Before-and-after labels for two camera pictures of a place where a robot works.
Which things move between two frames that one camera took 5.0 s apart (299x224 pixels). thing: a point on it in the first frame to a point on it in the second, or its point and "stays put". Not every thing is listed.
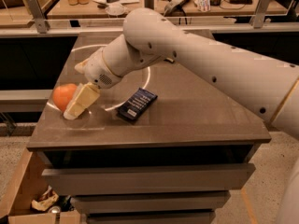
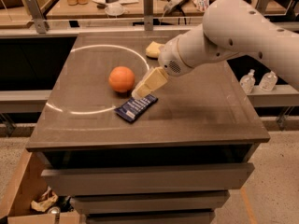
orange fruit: [63, 94] to [121, 78]
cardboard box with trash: [27, 199] stays put
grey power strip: [177, 1] stays put
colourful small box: [203, 3] stays put
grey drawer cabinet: [164, 146] stays put
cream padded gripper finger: [84, 95] to [153, 78]
